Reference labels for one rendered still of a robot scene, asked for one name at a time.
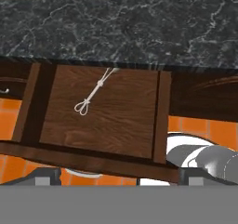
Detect brown wooden drawer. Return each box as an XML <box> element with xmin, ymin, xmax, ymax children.
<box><xmin>0</xmin><ymin>62</ymin><xmax>181</xmax><ymax>184</ymax></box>

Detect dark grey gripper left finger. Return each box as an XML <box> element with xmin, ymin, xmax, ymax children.
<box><xmin>1</xmin><ymin>167</ymin><xmax>62</xmax><ymax>187</ymax></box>

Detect white and grey round object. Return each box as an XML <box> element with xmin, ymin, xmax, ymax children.
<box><xmin>64</xmin><ymin>131</ymin><xmax>238</xmax><ymax>187</ymax></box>

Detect silver metal tongs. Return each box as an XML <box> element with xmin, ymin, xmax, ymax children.
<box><xmin>73</xmin><ymin>67</ymin><xmax>120</xmax><ymax>117</ymax></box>

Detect dark brown cupboard drawer front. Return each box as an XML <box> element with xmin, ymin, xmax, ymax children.
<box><xmin>0</xmin><ymin>62</ymin><xmax>33</xmax><ymax>101</ymax></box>

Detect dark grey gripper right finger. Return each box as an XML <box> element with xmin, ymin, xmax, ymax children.
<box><xmin>178</xmin><ymin>167</ymin><xmax>238</xmax><ymax>187</ymax></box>

